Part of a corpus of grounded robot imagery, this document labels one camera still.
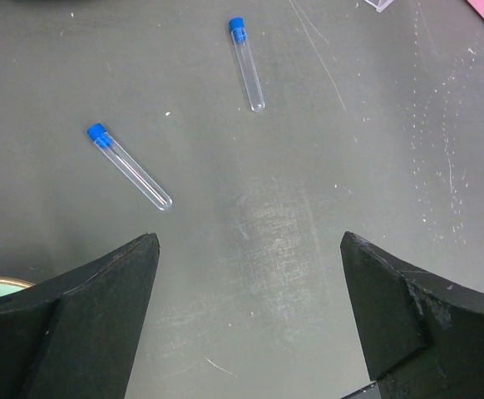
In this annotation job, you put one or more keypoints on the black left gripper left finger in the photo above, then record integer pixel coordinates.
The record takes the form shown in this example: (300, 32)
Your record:
(76, 335)

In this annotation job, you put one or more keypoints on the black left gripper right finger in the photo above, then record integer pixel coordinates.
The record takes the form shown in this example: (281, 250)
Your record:
(422, 335)

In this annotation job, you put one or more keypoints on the clear test tube rack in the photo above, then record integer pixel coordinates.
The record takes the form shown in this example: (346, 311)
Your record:
(379, 5)

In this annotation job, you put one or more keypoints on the blue capped test tube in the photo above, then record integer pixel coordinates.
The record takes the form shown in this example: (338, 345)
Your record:
(128, 166)
(246, 62)

